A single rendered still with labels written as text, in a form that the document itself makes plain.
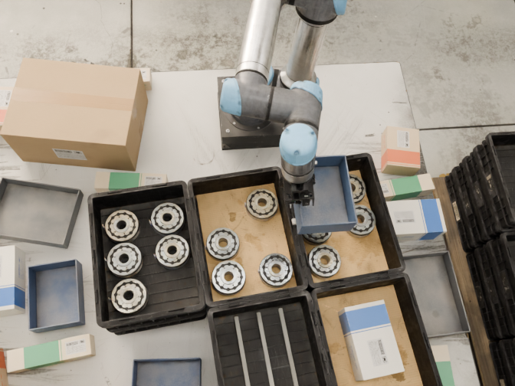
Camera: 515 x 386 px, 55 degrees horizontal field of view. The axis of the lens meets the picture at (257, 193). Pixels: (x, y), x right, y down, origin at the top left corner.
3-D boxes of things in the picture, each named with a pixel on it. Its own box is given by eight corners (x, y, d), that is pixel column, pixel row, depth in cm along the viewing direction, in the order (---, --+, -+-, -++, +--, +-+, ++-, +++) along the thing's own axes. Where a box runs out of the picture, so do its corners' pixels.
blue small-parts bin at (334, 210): (288, 168, 141) (292, 157, 135) (339, 165, 143) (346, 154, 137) (297, 234, 134) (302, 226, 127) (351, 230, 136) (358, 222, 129)
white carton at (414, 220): (429, 207, 179) (439, 198, 171) (436, 239, 175) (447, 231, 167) (375, 210, 177) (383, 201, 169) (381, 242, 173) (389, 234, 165)
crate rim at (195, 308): (88, 197, 151) (86, 194, 148) (186, 182, 155) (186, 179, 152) (98, 329, 136) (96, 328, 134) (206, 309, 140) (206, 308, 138)
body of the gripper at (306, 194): (283, 209, 123) (283, 191, 112) (281, 177, 126) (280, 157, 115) (315, 206, 122) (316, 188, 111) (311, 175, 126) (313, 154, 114)
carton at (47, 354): (15, 373, 150) (7, 372, 144) (14, 352, 152) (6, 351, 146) (96, 355, 153) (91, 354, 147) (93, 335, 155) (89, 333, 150)
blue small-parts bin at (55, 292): (85, 324, 156) (79, 322, 150) (36, 333, 154) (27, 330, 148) (82, 263, 163) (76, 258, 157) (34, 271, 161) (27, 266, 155)
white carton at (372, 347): (337, 312, 150) (344, 307, 142) (375, 304, 152) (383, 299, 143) (355, 381, 143) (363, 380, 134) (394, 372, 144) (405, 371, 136)
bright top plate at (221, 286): (208, 264, 150) (208, 264, 150) (241, 257, 152) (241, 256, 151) (215, 297, 147) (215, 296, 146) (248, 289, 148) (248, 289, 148)
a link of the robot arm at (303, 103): (277, 72, 106) (269, 116, 102) (328, 81, 106) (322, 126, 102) (273, 91, 113) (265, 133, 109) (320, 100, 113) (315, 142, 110)
